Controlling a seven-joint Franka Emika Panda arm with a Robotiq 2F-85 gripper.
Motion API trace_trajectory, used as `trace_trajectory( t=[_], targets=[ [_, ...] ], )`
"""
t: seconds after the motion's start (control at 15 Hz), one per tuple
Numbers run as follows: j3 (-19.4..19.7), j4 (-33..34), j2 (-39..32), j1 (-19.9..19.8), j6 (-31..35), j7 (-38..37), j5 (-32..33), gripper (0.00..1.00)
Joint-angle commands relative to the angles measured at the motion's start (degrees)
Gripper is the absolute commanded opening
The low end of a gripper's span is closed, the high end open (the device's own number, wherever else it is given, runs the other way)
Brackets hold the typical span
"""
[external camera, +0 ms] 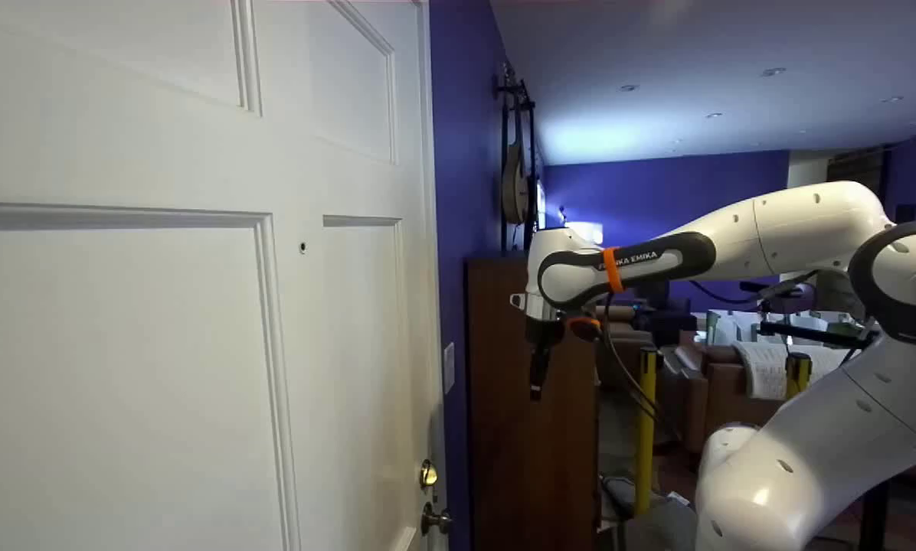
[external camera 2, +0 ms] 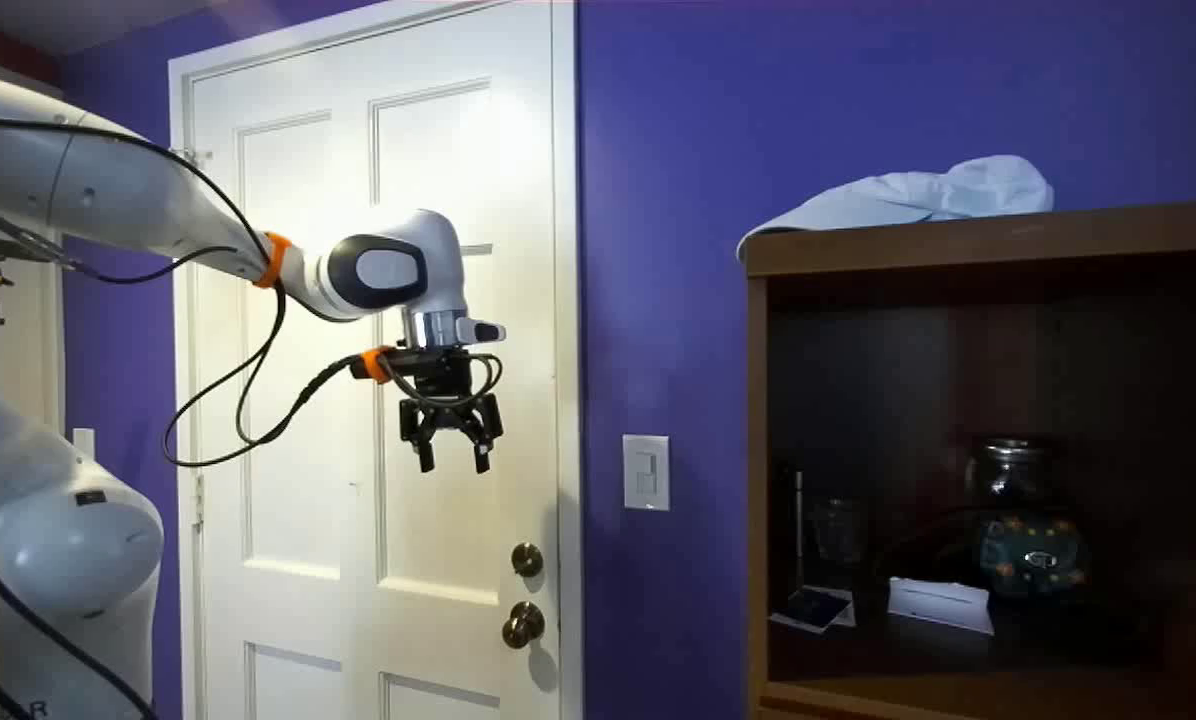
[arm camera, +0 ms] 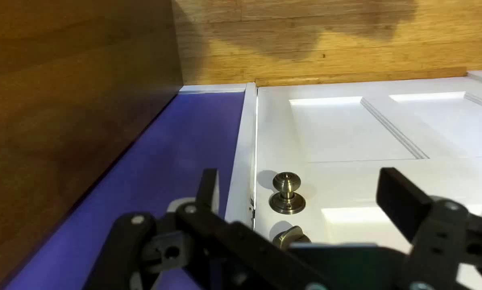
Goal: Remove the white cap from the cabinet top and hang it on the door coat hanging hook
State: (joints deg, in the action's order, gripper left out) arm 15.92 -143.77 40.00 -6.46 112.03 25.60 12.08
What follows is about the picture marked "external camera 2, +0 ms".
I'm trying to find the small flat book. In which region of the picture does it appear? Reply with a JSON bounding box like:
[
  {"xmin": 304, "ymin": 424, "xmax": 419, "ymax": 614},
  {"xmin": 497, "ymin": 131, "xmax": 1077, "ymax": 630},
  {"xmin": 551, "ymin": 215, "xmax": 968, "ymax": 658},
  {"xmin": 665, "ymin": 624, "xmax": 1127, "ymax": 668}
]
[{"xmin": 770, "ymin": 582, "xmax": 860, "ymax": 635}]

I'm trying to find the clear drinking glass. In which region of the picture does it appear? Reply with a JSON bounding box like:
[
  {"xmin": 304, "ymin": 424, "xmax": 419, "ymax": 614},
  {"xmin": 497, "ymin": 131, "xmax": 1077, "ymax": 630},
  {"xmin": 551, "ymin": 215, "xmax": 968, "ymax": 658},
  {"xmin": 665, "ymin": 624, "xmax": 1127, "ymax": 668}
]
[{"xmin": 809, "ymin": 494, "xmax": 871, "ymax": 582}]

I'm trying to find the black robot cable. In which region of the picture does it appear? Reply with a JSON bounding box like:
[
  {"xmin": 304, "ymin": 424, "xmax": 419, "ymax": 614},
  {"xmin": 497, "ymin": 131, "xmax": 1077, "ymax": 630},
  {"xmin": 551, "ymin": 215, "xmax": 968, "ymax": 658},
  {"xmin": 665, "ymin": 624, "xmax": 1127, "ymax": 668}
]
[{"xmin": 0, "ymin": 112, "xmax": 404, "ymax": 474}]

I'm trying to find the brown wooden cabinet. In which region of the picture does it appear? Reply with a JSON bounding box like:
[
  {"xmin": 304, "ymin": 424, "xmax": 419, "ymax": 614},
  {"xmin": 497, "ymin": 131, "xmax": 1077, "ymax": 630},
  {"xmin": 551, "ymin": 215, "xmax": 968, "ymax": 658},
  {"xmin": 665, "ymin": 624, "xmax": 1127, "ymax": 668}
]
[{"xmin": 735, "ymin": 195, "xmax": 1196, "ymax": 720}]

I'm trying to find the white paper card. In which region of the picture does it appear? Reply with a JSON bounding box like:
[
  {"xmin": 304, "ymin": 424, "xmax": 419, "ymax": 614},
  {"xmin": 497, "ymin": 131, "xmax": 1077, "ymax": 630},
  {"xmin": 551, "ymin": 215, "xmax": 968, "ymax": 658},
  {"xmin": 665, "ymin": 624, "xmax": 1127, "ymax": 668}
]
[{"xmin": 886, "ymin": 574, "xmax": 1000, "ymax": 641}]

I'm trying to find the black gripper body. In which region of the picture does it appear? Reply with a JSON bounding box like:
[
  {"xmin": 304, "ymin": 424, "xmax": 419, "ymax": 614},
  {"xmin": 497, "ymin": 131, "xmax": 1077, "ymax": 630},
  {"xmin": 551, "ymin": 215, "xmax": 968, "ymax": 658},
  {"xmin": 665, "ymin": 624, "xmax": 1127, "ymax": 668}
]
[{"xmin": 388, "ymin": 340, "xmax": 510, "ymax": 445}]

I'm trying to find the painted glass jar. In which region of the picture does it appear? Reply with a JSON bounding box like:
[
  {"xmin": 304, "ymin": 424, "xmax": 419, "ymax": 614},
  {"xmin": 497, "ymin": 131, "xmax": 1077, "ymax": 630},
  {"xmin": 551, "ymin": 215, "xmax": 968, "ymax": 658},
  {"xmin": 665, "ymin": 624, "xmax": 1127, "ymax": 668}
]
[{"xmin": 968, "ymin": 438, "xmax": 1095, "ymax": 603}]

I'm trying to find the white panel door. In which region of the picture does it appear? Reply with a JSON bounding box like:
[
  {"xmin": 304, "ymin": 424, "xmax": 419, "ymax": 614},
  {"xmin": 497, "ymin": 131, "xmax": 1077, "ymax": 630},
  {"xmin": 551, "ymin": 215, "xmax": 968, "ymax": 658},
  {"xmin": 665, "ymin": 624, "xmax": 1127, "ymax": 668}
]
[{"xmin": 169, "ymin": 0, "xmax": 586, "ymax": 720}]

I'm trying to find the dark deadbolt knob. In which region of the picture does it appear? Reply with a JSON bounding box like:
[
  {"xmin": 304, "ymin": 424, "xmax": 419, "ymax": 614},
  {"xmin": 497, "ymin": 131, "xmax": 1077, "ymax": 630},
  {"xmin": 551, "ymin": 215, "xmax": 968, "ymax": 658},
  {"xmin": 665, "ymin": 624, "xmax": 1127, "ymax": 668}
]
[{"xmin": 502, "ymin": 596, "xmax": 547, "ymax": 651}]

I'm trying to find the white closet door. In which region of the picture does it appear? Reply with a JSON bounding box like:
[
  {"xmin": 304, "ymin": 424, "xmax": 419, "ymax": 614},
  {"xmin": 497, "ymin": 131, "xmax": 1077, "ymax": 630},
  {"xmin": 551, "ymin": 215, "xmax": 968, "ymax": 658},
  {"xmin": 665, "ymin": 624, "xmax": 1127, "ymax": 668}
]
[{"xmin": 0, "ymin": 195, "xmax": 67, "ymax": 445}]

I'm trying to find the white light switch plate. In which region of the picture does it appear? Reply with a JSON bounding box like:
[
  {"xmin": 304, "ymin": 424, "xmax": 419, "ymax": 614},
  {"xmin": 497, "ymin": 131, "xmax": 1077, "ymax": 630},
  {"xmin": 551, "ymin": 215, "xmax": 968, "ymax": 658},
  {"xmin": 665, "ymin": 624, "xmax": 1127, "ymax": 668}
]
[{"xmin": 619, "ymin": 434, "xmax": 671, "ymax": 518}]

